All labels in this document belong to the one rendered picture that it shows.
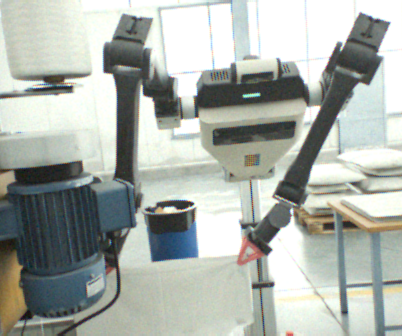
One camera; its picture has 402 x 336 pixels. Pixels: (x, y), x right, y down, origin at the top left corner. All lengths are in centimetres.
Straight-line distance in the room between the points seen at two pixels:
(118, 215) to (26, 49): 37
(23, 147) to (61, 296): 27
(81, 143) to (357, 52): 64
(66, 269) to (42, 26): 46
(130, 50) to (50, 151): 33
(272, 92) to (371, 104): 842
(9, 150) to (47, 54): 23
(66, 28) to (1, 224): 40
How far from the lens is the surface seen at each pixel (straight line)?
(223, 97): 148
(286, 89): 151
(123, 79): 98
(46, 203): 78
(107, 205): 82
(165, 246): 339
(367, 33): 109
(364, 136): 987
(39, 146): 74
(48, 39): 91
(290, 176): 114
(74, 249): 81
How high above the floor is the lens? 144
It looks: 8 degrees down
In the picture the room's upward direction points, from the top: 6 degrees counter-clockwise
